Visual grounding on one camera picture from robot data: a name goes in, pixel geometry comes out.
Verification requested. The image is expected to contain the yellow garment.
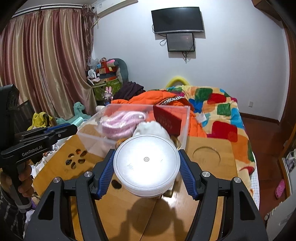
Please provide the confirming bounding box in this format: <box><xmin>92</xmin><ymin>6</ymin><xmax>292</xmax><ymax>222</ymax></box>
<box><xmin>27</xmin><ymin>112</ymin><xmax>53</xmax><ymax>131</ymax></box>

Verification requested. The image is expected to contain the yellow curved pillow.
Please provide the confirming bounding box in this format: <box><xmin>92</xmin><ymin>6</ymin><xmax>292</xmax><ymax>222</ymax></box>
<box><xmin>166</xmin><ymin>76</ymin><xmax>190</xmax><ymax>88</ymax></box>

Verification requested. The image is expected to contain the pink striped curtain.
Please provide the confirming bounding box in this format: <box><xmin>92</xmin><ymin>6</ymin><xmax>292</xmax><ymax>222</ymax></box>
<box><xmin>1</xmin><ymin>5</ymin><xmax>96</xmax><ymax>120</ymax></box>

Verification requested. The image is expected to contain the mint green tube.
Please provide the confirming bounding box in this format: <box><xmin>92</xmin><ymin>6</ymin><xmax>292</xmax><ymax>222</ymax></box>
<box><xmin>71</xmin><ymin>116</ymin><xmax>84</xmax><ymax>127</ymax></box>

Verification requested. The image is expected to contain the dark purple garment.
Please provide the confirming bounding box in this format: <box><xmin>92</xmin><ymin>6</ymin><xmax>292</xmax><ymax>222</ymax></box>
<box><xmin>113</xmin><ymin>82</ymin><xmax>145</xmax><ymax>100</ymax></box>

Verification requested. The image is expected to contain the white cup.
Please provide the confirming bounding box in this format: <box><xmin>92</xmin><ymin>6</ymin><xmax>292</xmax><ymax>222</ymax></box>
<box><xmin>95</xmin><ymin>105</ymin><xmax>105</xmax><ymax>113</ymax></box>

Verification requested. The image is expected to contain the teal rocking horse toy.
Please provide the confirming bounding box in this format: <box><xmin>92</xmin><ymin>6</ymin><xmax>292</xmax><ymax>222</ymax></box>
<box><xmin>56</xmin><ymin>101</ymin><xmax>91</xmax><ymax>125</ymax></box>

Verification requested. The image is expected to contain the small wall screen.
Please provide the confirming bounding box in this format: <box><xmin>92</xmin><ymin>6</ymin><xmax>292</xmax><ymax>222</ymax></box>
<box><xmin>166</xmin><ymin>33</ymin><xmax>195</xmax><ymax>52</ymax></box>

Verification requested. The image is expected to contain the green storage box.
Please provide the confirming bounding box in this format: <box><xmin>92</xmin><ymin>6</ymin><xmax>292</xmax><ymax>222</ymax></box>
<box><xmin>92</xmin><ymin>79</ymin><xmax>122</xmax><ymax>100</ymax></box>

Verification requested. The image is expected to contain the colourful patchwork blanket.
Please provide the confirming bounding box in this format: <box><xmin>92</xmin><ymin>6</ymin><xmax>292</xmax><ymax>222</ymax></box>
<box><xmin>162</xmin><ymin>85</ymin><xmax>256</xmax><ymax>196</ymax></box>

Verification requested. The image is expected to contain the clear plastic storage bin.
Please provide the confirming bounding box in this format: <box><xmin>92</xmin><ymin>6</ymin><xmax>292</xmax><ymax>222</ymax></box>
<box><xmin>77</xmin><ymin>104</ymin><xmax>190</xmax><ymax>157</ymax></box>

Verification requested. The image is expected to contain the red box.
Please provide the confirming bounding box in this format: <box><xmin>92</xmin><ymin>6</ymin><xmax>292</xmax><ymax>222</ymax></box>
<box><xmin>153</xmin><ymin>105</ymin><xmax>187</xmax><ymax>137</ymax></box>

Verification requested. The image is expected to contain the round white container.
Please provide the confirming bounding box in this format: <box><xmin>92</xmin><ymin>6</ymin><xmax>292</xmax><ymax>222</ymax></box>
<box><xmin>113</xmin><ymin>135</ymin><xmax>181</xmax><ymax>198</ymax></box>

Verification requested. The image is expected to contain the left hand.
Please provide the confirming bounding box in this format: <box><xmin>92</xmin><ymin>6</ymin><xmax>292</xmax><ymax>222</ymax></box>
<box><xmin>0</xmin><ymin>161</ymin><xmax>35</xmax><ymax>198</ymax></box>

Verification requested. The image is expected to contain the white drawstring pouch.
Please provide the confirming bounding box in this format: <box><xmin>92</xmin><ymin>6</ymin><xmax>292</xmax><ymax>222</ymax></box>
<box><xmin>133</xmin><ymin>120</ymin><xmax>171</xmax><ymax>140</ymax></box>

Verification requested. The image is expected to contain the large black wall monitor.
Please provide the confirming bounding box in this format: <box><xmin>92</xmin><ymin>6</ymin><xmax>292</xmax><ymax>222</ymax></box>
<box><xmin>151</xmin><ymin>6</ymin><xmax>204</xmax><ymax>34</ymax></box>

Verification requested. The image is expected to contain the pink bunny figurine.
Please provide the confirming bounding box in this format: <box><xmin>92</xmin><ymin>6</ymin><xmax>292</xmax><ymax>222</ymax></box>
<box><xmin>103</xmin><ymin>86</ymin><xmax>113</xmax><ymax>105</ymax></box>

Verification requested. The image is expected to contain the orange down jacket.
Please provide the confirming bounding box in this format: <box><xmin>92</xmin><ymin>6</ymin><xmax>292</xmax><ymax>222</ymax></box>
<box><xmin>111</xmin><ymin>90</ymin><xmax>207</xmax><ymax>138</ymax></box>

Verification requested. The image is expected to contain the pink slipper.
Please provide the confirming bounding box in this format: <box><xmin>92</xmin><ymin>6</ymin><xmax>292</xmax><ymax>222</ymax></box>
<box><xmin>275</xmin><ymin>179</ymin><xmax>285</xmax><ymax>199</ymax></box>

